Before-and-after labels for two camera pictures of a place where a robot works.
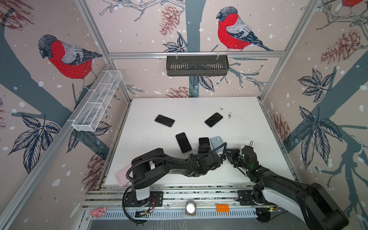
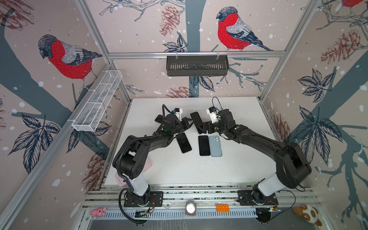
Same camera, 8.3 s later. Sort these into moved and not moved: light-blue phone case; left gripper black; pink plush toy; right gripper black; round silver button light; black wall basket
Moved: right gripper black; left gripper black
Not moved: pink plush toy; light-blue phone case; round silver button light; black wall basket
